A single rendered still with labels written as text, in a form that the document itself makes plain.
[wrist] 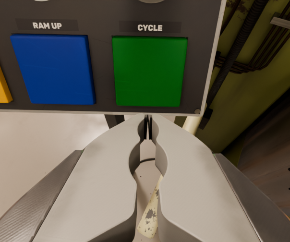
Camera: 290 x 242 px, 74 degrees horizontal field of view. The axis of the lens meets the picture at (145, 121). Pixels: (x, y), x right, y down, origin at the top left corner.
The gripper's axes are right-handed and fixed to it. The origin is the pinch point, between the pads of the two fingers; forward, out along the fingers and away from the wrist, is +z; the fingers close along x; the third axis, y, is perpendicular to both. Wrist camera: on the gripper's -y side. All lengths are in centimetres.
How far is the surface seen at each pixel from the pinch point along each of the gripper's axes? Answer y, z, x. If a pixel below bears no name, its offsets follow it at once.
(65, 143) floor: 73, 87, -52
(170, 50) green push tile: -1.9, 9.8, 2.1
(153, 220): 39.2, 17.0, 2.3
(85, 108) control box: 5.3, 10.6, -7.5
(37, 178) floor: 84, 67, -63
